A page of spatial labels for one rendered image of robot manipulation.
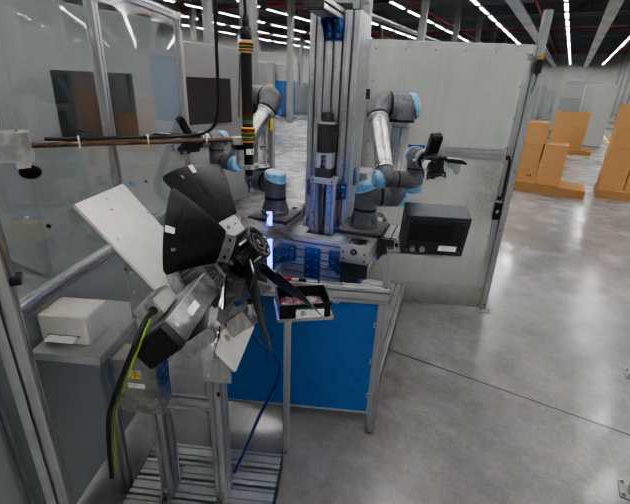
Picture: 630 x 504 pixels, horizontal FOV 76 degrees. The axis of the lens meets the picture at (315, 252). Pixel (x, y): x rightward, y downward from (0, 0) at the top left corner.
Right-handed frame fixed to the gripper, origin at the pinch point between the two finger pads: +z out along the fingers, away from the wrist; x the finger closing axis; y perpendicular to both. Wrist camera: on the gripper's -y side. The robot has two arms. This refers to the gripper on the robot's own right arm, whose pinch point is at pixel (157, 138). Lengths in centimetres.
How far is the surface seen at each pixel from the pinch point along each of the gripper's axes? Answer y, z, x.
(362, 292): 51, -51, -88
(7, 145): -16, 63, -54
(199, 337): 29, 36, -94
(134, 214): 11, 32, -48
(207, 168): -3, 8, -52
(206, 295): 23, 28, -85
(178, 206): -4, 34, -80
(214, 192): 2, 11, -61
